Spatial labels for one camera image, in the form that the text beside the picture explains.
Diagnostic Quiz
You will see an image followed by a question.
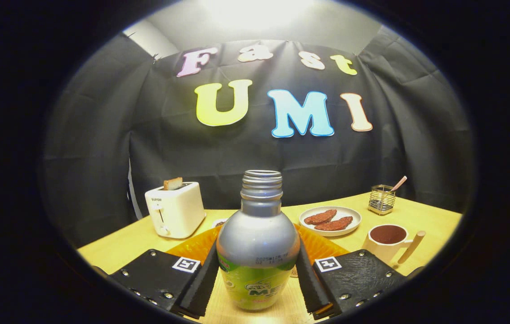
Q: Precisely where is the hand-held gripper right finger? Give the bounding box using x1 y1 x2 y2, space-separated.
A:
295 224 411 320

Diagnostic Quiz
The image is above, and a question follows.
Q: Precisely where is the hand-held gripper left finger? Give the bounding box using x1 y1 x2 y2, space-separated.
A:
109 225 222 320

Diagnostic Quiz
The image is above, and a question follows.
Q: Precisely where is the silver green juice bottle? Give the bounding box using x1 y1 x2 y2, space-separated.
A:
216 170 301 311

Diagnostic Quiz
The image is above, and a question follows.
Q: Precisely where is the white cup with wooden handle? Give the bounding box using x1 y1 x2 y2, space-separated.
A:
362 224 426 269

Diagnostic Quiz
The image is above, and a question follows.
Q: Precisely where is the brown meat slice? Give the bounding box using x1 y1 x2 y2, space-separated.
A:
314 216 353 232
304 209 338 225

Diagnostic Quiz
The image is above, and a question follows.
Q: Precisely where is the white toaster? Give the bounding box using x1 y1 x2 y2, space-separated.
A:
144 181 207 239

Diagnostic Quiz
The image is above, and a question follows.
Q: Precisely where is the white round plate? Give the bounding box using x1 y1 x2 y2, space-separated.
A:
299 206 362 238

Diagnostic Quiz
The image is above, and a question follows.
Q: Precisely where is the black backdrop cloth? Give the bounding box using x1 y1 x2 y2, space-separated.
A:
41 34 476 248

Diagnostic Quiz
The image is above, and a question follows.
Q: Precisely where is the wire mesh holder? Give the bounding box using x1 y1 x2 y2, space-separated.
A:
368 184 396 216

